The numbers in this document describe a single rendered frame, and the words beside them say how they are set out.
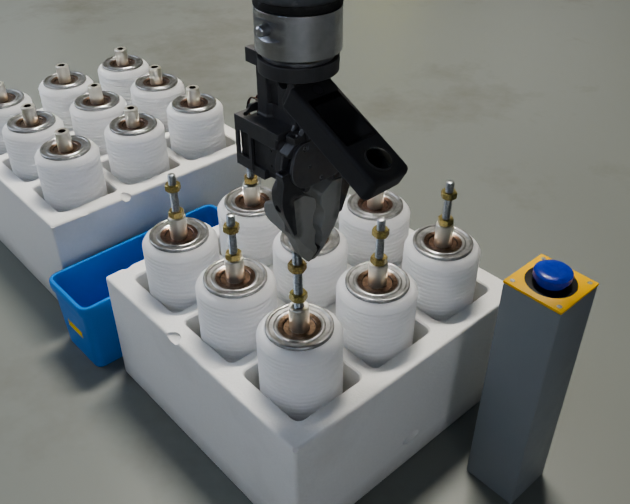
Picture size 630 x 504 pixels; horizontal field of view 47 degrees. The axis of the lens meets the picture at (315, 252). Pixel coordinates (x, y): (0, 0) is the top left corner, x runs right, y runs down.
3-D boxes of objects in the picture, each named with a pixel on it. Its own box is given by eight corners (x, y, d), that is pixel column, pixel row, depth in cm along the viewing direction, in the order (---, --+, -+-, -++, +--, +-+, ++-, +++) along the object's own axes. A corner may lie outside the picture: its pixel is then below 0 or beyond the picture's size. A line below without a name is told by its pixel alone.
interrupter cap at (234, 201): (228, 222, 96) (228, 217, 96) (221, 192, 102) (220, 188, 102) (285, 215, 98) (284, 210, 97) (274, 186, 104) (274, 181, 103)
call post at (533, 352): (499, 440, 98) (541, 255, 80) (543, 473, 94) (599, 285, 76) (465, 470, 95) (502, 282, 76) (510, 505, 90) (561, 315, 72)
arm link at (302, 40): (362, 2, 60) (288, 26, 55) (360, 56, 63) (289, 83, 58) (300, -18, 64) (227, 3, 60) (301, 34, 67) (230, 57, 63)
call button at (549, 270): (544, 268, 78) (548, 253, 77) (577, 286, 76) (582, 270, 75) (522, 284, 76) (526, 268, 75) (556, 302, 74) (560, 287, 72)
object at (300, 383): (286, 482, 85) (280, 370, 74) (251, 426, 92) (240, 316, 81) (356, 449, 88) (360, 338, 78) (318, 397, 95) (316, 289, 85)
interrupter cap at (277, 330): (284, 362, 75) (284, 357, 75) (253, 320, 81) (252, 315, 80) (347, 337, 78) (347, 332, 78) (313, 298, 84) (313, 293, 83)
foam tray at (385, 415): (319, 264, 130) (319, 176, 119) (500, 385, 106) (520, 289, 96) (125, 371, 109) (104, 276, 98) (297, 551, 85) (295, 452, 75)
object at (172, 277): (168, 371, 99) (150, 265, 88) (152, 327, 106) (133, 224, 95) (236, 352, 102) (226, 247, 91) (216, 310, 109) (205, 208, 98)
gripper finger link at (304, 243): (279, 239, 77) (276, 162, 72) (318, 264, 74) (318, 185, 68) (256, 251, 75) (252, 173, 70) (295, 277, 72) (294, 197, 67)
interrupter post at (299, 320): (294, 339, 78) (294, 315, 76) (284, 326, 80) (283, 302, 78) (314, 331, 79) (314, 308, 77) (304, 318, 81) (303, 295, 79)
